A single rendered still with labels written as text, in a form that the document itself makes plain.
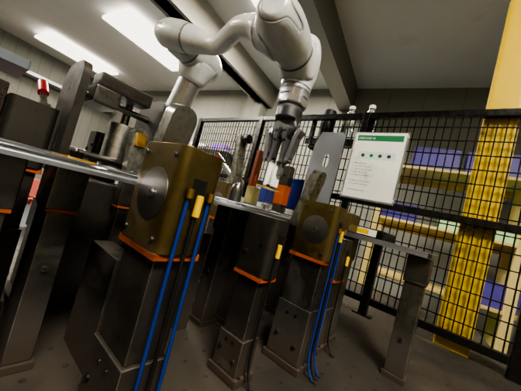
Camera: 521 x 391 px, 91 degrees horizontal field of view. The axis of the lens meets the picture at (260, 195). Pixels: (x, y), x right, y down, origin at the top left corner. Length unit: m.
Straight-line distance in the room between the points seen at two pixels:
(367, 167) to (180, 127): 0.98
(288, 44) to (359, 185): 0.72
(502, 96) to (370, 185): 0.53
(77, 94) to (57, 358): 0.44
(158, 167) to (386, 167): 1.02
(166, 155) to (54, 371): 0.36
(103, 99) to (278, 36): 0.39
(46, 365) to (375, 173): 1.13
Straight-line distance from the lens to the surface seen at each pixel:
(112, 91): 0.65
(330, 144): 0.99
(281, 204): 1.04
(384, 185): 1.18
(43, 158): 0.36
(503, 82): 1.33
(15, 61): 0.73
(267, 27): 0.66
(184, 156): 0.28
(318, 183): 0.59
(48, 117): 0.61
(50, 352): 0.57
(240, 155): 0.85
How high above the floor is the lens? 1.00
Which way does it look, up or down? 3 degrees up
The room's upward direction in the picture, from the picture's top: 15 degrees clockwise
